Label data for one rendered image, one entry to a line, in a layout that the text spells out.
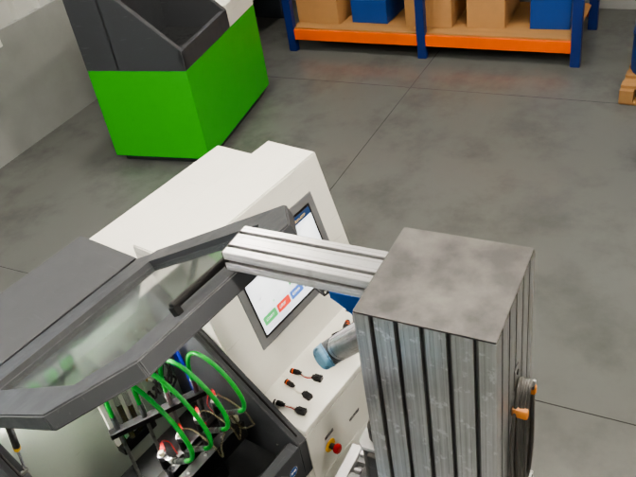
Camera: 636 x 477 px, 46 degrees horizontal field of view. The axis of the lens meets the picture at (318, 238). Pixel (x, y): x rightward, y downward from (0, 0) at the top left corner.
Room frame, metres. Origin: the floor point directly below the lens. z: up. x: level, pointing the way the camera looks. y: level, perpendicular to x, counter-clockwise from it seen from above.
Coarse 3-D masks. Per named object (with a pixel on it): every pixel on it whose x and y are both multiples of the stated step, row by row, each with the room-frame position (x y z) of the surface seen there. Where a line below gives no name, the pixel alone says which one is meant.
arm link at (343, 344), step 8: (344, 328) 1.47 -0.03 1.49; (352, 328) 1.41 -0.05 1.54; (336, 336) 1.49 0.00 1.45; (344, 336) 1.43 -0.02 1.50; (352, 336) 1.39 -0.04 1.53; (320, 344) 1.54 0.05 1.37; (328, 344) 1.51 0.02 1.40; (336, 344) 1.47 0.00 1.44; (344, 344) 1.43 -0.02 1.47; (352, 344) 1.40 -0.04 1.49; (320, 352) 1.51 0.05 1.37; (328, 352) 1.50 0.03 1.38; (336, 352) 1.47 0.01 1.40; (344, 352) 1.44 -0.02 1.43; (352, 352) 1.42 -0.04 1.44; (320, 360) 1.51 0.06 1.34; (328, 360) 1.50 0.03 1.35; (336, 360) 1.49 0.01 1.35; (328, 368) 1.49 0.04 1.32
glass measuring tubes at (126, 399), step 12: (120, 396) 1.72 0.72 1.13; (132, 396) 1.75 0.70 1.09; (120, 408) 1.69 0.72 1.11; (132, 408) 1.72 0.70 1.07; (108, 420) 1.67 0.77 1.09; (120, 420) 1.70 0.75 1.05; (132, 432) 1.69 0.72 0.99; (144, 432) 1.71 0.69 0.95; (120, 444) 1.67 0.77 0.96; (132, 444) 1.67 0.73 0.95
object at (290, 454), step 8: (288, 448) 1.54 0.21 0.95; (296, 448) 1.54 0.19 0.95; (280, 456) 1.51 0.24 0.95; (288, 456) 1.51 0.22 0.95; (296, 456) 1.52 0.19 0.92; (272, 464) 1.49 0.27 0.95; (280, 464) 1.49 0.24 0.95; (288, 464) 1.49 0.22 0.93; (264, 472) 1.46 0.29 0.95; (272, 472) 1.46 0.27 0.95; (280, 472) 1.46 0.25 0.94; (288, 472) 1.49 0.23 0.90; (304, 472) 1.53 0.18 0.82
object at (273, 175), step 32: (256, 160) 2.34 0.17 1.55; (288, 160) 2.30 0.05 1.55; (224, 192) 2.16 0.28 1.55; (256, 192) 2.13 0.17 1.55; (288, 192) 2.18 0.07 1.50; (320, 192) 2.27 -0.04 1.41; (160, 224) 2.04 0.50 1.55; (192, 224) 2.01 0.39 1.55; (224, 224) 1.97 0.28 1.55; (224, 320) 1.81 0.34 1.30; (320, 320) 2.03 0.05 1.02; (224, 352) 1.75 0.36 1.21; (256, 352) 1.82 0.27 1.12; (288, 352) 1.89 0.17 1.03; (256, 384) 1.76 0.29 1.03; (352, 384) 1.77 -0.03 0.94; (352, 416) 1.75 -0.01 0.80; (320, 448) 1.61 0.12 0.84
